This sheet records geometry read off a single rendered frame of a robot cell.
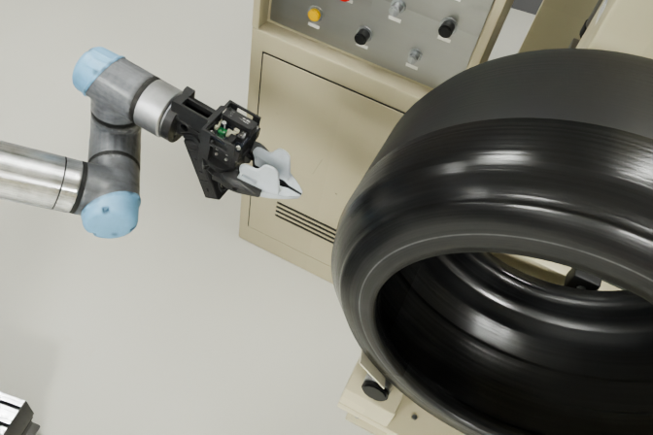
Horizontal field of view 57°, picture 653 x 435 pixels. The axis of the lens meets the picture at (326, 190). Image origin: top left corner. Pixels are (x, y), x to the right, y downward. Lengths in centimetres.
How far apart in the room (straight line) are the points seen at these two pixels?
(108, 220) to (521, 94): 55
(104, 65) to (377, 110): 77
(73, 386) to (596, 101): 166
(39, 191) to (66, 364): 119
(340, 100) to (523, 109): 93
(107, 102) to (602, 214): 65
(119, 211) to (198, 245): 132
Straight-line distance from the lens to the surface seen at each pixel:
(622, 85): 68
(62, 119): 263
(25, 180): 85
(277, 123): 168
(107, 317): 205
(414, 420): 108
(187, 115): 84
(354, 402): 103
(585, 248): 58
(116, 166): 90
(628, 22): 87
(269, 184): 83
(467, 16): 134
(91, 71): 91
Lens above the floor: 178
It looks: 49 degrees down
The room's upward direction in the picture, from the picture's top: 13 degrees clockwise
